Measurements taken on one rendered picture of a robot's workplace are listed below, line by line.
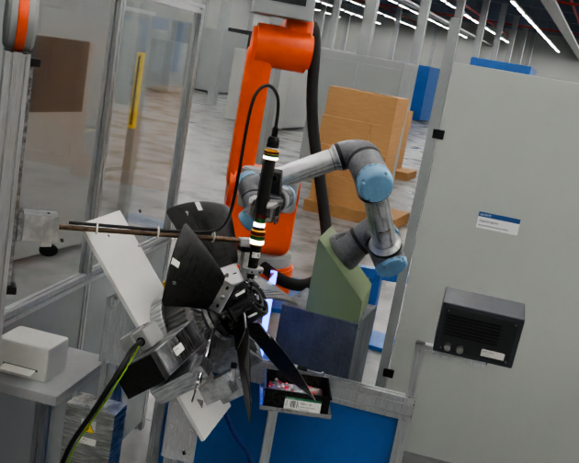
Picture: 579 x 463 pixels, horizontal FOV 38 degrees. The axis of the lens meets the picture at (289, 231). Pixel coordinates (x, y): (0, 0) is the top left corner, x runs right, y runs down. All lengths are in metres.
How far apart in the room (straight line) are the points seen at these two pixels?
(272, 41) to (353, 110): 4.26
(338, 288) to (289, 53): 3.53
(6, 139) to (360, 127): 8.44
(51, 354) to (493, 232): 2.39
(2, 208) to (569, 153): 2.75
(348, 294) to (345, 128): 7.52
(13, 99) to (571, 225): 2.81
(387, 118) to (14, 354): 8.18
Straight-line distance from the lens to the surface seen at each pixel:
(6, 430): 2.93
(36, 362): 2.55
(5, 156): 2.22
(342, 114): 10.51
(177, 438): 2.51
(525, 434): 4.49
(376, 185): 2.68
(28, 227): 2.27
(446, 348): 2.77
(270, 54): 6.34
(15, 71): 2.19
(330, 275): 3.04
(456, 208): 4.17
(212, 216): 2.52
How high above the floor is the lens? 1.91
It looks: 12 degrees down
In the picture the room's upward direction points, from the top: 10 degrees clockwise
